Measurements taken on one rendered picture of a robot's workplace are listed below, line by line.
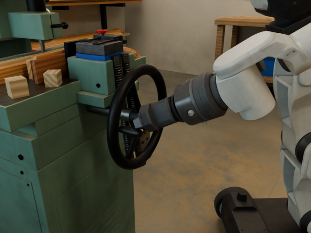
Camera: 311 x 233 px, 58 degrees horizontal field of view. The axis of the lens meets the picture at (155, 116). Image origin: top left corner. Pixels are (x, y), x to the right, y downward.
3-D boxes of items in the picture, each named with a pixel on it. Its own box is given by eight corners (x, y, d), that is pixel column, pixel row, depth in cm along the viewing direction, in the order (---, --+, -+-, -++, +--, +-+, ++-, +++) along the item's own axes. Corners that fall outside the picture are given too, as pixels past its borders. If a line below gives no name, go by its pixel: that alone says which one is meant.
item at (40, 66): (38, 84, 75) (34, 60, 72) (34, 83, 75) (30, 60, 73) (96, 65, 94) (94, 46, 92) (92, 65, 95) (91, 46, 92)
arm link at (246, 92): (215, 136, 54) (276, 118, 47) (186, 92, 50) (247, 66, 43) (223, 101, 62) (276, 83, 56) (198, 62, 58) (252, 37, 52)
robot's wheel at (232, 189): (206, 208, 153) (237, 220, 157) (208, 215, 148) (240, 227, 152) (226, 180, 146) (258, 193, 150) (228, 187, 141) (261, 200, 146)
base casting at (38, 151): (35, 173, 71) (29, 140, 67) (-84, 126, 95) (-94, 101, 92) (132, 112, 107) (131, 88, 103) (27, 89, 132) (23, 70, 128)
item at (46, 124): (37, 137, 69) (34, 122, 67) (-16, 120, 78) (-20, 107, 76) (127, 90, 101) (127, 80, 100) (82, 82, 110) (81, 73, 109)
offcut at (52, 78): (50, 82, 76) (48, 69, 75) (62, 82, 77) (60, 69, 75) (45, 87, 72) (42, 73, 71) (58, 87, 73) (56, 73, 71)
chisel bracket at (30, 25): (45, 45, 80) (40, 14, 76) (11, 42, 86) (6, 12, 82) (64, 42, 86) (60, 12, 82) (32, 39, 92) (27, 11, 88)
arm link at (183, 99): (147, 145, 56) (199, 129, 49) (131, 99, 56) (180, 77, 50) (178, 131, 66) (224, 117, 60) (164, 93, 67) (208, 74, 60)
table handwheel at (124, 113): (175, 62, 85) (167, 151, 93) (120, 56, 93) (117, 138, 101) (120, 68, 60) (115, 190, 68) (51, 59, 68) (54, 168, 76)
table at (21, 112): (40, 143, 58) (35, 116, 55) (-46, 115, 71) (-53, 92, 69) (168, 74, 107) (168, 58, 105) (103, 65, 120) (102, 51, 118)
